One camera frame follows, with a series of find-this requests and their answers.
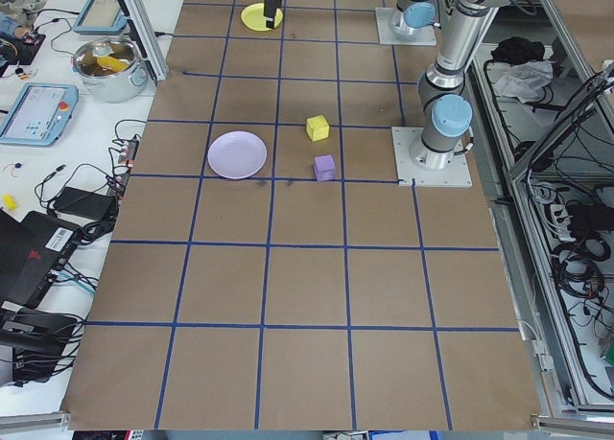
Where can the red black circuit board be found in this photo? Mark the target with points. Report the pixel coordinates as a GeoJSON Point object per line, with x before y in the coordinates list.
{"type": "Point", "coordinates": [33, 39]}

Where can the yellow plate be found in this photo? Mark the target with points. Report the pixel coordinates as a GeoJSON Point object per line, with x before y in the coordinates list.
{"type": "Point", "coordinates": [252, 17]}

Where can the black plug strip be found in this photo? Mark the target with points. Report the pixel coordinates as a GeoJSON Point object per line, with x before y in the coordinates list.
{"type": "Point", "coordinates": [128, 152]}

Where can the metal bar frame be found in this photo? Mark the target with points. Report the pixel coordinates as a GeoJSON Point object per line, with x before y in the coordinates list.
{"type": "Point", "coordinates": [515, 277]}

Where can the white power strip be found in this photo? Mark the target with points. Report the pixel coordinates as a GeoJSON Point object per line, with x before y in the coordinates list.
{"type": "Point", "coordinates": [561, 222]}

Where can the small grey bracket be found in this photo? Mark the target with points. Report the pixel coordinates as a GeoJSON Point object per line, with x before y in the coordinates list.
{"type": "Point", "coordinates": [542, 358]}

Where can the black power adapter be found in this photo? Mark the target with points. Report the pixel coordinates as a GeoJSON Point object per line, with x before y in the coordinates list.
{"type": "Point", "coordinates": [81, 201]}

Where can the purple plate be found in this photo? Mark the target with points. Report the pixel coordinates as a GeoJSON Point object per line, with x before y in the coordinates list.
{"type": "Point", "coordinates": [230, 157]}

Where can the purple foam block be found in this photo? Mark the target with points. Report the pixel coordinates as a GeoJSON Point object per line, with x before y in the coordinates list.
{"type": "Point", "coordinates": [324, 168]}

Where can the black docking device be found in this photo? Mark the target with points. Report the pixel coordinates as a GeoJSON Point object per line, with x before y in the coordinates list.
{"type": "Point", "coordinates": [33, 334]}

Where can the glass pot lid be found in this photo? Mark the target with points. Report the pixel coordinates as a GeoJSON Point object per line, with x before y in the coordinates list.
{"type": "Point", "coordinates": [91, 52]}

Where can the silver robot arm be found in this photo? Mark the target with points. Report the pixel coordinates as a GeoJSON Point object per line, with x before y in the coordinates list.
{"type": "Point", "coordinates": [408, 4]}
{"type": "Point", "coordinates": [453, 42]}

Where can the aluminium table rail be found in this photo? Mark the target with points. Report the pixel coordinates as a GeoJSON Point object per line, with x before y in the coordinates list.
{"type": "Point", "coordinates": [33, 420]}
{"type": "Point", "coordinates": [575, 422]}

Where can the steel cooking pot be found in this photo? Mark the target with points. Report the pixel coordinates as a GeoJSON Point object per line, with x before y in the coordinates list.
{"type": "Point", "coordinates": [110, 87]}

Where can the black cloth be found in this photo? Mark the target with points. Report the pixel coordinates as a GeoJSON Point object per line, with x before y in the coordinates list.
{"type": "Point", "coordinates": [518, 49]}

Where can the small yellow item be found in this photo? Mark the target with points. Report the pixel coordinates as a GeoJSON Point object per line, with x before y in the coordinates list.
{"type": "Point", "coordinates": [9, 201]}

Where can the yellow foam block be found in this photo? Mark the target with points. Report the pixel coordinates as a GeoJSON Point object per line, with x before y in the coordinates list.
{"type": "Point", "coordinates": [317, 128]}

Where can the aluminium profile post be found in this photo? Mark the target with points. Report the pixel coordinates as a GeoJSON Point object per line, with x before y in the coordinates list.
{"type": "Point", "coordinates": [148, 42]}

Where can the black computer red logo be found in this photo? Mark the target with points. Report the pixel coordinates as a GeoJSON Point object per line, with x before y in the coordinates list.
{"type": "Point", "coordinates": [29, 258]}

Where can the white crumpled cloth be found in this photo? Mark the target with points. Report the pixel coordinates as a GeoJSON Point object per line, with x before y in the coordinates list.
{"type": "Point", "coordinates": [523, 80]}

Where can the light blue teach pendant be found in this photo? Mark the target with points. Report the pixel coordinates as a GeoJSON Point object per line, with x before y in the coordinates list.
{"type": "Point", "coordinates": [33, 114]}
{"type": "Point", "coordinates": [101, 13]}

